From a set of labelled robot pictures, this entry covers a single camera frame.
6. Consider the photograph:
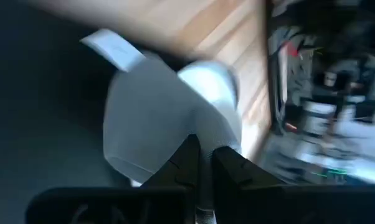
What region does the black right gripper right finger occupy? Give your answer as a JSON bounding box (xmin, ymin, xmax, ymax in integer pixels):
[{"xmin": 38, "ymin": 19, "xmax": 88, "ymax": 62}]
[{"xmin": 211, "ymin": 146, "xmax": 287, "ymax": 189}]

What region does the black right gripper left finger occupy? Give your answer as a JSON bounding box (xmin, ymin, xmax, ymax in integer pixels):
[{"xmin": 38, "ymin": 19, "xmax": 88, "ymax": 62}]
[{"xmin": 140, "ymin": 134, "xmax": 202, "ymax": 189}]

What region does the black serving tray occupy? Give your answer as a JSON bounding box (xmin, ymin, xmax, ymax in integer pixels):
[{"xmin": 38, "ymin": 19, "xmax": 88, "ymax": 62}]
[{"xmin": 0, "ymin": 0, "xmax": 194, "ymax": 224}]

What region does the black aluminium table frame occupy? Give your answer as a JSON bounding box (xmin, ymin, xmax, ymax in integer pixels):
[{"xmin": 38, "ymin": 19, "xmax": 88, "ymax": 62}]
[{"xmin": 263, "ymin": 0, "xmax": 287, "ymax": 138}]

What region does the grey napkin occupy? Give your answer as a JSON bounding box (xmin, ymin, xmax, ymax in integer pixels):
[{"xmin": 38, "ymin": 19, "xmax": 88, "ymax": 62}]
[{"xmin": 80, "ymin": 27, "xmax": 243, "ymax": 224}]

